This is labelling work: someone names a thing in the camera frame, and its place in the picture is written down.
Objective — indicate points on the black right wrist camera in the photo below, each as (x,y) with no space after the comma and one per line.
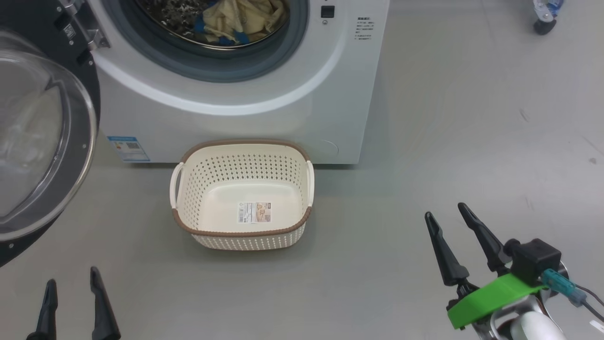
(535,259)

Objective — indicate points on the black round washing machine door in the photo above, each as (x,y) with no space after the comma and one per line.
(37,132)

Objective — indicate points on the black door lock socket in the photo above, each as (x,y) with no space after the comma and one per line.
(327,12)

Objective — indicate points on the grey rubber door gasket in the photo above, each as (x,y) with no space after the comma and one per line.
(188,66)

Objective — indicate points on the plastic bottle blue label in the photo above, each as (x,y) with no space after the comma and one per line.
(556,4)

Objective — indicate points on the black cart caster wheel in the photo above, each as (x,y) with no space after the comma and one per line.
(543,23)

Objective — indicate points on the teal right camera connector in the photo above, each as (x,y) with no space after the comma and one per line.
(561,285)

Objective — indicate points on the cream baby garment blue patch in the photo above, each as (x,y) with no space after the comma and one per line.
(222,21)

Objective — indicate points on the white basket product sticker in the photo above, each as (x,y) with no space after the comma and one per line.
(255,212)

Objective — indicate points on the steel washer drum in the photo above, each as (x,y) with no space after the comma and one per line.
(165,16)

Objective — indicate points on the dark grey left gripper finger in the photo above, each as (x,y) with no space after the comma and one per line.
(47,316)
(104,321)

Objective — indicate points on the blue energy label sticker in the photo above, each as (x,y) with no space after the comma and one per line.
(128,149)

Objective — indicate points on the metal door hinge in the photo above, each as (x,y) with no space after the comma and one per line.
(89,28)

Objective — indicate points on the cream perforated laundry basket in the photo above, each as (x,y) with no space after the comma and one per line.
(245,165)

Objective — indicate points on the white washing machine body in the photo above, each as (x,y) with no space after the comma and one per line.
(236,127)

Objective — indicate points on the printed instruction text label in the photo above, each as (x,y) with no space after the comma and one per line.
(365,28)

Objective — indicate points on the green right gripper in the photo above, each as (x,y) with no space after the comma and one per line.
(490,297)

